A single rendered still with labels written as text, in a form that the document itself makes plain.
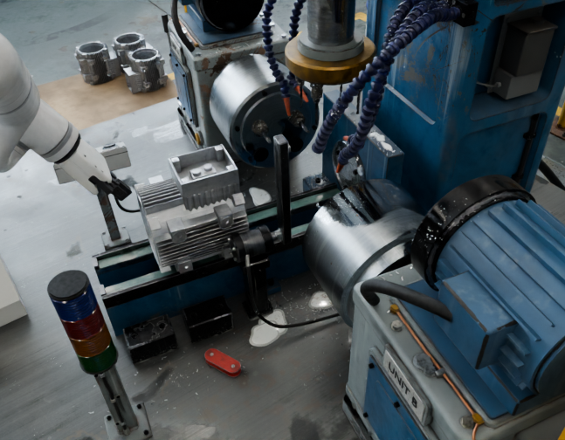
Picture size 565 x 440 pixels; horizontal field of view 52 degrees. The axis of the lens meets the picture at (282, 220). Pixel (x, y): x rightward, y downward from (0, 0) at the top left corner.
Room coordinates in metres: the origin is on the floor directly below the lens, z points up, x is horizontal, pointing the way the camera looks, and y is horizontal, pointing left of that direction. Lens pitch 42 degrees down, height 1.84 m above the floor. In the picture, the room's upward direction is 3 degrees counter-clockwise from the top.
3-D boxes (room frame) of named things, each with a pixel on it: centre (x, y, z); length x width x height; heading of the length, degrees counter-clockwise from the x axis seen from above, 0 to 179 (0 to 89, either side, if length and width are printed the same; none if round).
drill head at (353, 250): (0.74, -0.20, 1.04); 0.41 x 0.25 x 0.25; 21
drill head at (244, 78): (1.38, 0.06, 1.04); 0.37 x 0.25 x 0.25; 21
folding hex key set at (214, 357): (0.71, 0.14, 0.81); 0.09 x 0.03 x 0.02; 56
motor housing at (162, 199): (0.95, 0.19, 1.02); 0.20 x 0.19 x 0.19; 111
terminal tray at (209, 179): (0.96, 0.16, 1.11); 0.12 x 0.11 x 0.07; 111
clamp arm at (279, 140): (0.88, 0.00, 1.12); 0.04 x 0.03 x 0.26; 111
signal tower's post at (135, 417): (0.58, 0.32, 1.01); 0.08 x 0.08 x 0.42; 21
